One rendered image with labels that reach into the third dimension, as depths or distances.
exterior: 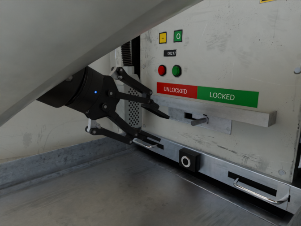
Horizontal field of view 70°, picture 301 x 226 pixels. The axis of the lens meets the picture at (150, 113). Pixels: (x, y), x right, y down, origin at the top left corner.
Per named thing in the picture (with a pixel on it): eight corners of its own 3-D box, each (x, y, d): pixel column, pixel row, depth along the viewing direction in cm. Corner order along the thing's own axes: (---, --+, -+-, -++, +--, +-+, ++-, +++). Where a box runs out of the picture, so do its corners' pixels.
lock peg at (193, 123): (195, 128, 54) (196, 113, 53) (188, 126, 55) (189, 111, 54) (210, 123, 58) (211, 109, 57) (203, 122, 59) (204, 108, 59)
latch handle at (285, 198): (281, 208, 42) (281, 205, 41) (228, 185, 49) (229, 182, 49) (290, 197, 45) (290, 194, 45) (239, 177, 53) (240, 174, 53)
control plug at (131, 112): (125, 131, 68) (123, 75, 64) (116, 128, 71) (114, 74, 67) (144, 126, 73) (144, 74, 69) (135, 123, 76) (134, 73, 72)
